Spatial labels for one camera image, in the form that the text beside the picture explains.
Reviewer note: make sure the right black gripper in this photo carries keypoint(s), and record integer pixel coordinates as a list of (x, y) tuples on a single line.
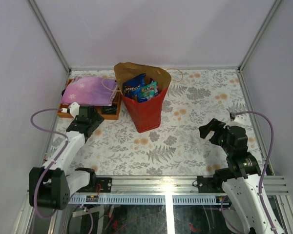
[(215, 125)]

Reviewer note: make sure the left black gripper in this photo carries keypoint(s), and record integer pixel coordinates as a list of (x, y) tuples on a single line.
[(95, 116)]

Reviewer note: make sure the red paper bag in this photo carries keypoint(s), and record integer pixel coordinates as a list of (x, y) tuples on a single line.
[(146, 115)]

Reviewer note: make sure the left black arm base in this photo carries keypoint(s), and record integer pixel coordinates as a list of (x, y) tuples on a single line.
[(101, 185)]

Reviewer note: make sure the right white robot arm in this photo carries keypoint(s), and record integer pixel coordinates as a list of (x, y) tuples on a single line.
[(241, 180)]

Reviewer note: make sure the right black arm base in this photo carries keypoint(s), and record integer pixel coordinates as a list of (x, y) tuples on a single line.
[(207, 185)]

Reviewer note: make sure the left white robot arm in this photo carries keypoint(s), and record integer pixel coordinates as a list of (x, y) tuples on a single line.
[(50, 186)]

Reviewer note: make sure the blue Doritos chip bag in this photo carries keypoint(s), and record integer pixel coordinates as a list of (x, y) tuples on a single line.
[(132, 88)]

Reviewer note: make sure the wooden compartment tray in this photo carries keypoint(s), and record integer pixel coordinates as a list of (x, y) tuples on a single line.
[(117, 100)]

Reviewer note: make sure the dark patterned cloth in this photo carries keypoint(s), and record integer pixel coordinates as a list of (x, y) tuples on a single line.
[(109, 110)]

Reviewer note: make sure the purple star cloth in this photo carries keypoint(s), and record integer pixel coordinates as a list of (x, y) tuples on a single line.
[(95, 91)]

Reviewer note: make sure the teal snack packet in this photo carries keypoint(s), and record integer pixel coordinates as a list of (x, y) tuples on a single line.
[(148, 92)]

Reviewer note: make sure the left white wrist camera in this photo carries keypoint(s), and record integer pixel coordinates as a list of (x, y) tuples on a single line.
[(69, 111)]

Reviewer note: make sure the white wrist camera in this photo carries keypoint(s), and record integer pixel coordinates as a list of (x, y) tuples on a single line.
[(235, 119), (69, 111)]

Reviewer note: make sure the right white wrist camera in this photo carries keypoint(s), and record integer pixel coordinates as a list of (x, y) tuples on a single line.
[(235, 119)]

